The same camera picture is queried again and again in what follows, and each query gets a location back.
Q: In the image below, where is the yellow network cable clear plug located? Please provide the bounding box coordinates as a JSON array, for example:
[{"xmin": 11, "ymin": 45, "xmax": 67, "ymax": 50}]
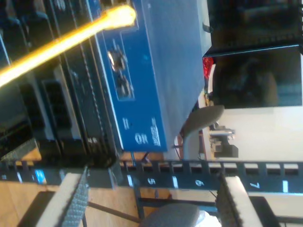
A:
[{"xmin": 0, "ymin": 4, "xmax": 137, "ymax": 88}]

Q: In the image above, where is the black metal stool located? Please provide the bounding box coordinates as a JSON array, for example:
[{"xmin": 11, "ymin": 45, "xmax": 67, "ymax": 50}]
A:
[{"xmin": 134, "ymin": 184, "xmax": 222, "ymax": 227}]

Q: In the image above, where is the grey chair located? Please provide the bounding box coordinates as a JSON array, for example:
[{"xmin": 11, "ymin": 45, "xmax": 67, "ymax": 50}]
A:
[{"xmin": 182, "ymin": 105, "xmax": 225, "ymax": 162}]

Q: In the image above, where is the black rack server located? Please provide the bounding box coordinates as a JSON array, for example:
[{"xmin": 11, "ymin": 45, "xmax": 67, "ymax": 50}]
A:
[{"xmin": 0, "ymin": 0, "xmax": 125, "ymax": 167}]

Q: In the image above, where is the large dark screen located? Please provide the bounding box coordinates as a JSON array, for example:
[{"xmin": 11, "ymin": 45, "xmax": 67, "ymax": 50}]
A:
[{"xmin": 212, "ymin": 49, "xmax": 303, "ymax": 110}]

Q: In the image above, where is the small red object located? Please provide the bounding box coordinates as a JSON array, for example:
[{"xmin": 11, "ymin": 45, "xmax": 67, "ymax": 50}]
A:
[{"xmin": 202, "ymin": 56, "xmax": 215, "ymax": 79}]

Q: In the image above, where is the black perforated rack post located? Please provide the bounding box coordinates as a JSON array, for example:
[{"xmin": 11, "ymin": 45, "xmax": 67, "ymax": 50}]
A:
[{"xmin": 0, "ymin": 160, "xmax": 303, "ymax": 192}]

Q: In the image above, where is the blue network switch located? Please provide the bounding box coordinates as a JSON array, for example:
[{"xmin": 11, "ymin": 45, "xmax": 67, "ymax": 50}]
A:
[{"xmin": 86, "ymin": 0, "xmax": 213, "ymax": 152}]

